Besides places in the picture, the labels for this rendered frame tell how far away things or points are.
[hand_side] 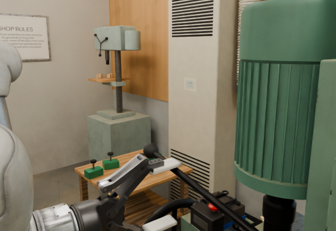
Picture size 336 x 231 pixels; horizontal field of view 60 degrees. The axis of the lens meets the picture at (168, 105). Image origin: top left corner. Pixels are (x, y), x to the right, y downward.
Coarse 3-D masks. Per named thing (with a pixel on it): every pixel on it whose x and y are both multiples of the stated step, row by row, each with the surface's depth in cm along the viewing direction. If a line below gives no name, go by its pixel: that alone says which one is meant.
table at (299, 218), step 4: (296, 212) 89; (296, 216) 87; (300, 216) 87; (296, 220) 85; (300, 220) 85; (292, 224) 83; (296, 224) 83; (300, 224) 83; (292, 228) 82; (296, 228) 82; (300, 228) 82
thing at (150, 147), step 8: (152, 144) 64; (144, 152) 64; (152, 152) 64; (176, 168) 57; (184, 176) 55; (192, 184) 53; (200, 192) 51; (208, 192) 51; (208, 200) 50; (216, 200) 49; (224, 208) 47; (232, 216) 46; (240, 216) 45; (240, 224) 44; (248, 224) 44
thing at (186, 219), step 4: (184, 216) 77; (188, 216) 77; (184, 220) 76; (188, 220) 75; (248, 220) 75; (184, 224) 76; (188, 224) 74; (184, 228) 76; (188, 228) 75; (192, 228) 73; (196, 228) 72
